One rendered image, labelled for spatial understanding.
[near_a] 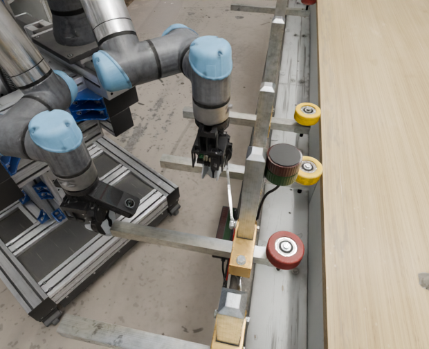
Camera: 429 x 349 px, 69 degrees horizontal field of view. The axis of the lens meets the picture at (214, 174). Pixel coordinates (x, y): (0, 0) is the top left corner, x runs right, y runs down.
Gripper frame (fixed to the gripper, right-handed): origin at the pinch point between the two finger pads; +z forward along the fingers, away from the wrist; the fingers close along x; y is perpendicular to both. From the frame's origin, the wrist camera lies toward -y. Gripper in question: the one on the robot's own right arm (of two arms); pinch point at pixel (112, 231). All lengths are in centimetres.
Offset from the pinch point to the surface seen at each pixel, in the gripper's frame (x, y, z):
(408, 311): 9, -66, -7
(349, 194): -18, -57, -7
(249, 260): 2.9, -34.9, -4.4
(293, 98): -98, -45, 21
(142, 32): -279, 111, 83
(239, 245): -0.2, -32.3, -4.4
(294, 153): -5, -39, -31
